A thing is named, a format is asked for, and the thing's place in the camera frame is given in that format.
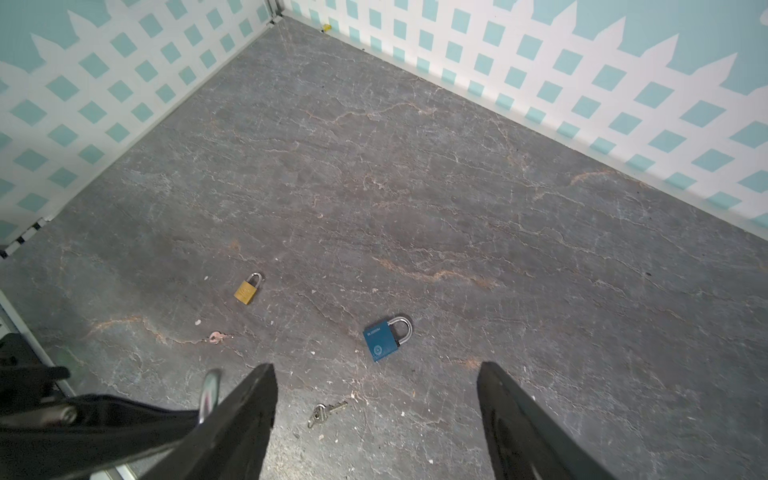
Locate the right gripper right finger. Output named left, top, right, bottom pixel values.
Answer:
left=476, top=362, right=614, bottom=480

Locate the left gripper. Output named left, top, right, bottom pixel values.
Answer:
left=1, top=333, right=199, bottom=479

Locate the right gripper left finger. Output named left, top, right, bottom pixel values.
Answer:
left=144, top=363, right=278, bottom=480

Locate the brass padlock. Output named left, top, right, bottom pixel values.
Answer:
left=234, top=272, right=264, bottom=305

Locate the blue padlock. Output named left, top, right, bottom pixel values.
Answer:
left=363, top=315, right=414, bottom=362

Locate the silver key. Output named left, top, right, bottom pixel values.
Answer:
left=198, top=368, right=223, bottom=424
left=307, top=401, right=348, bottom=429

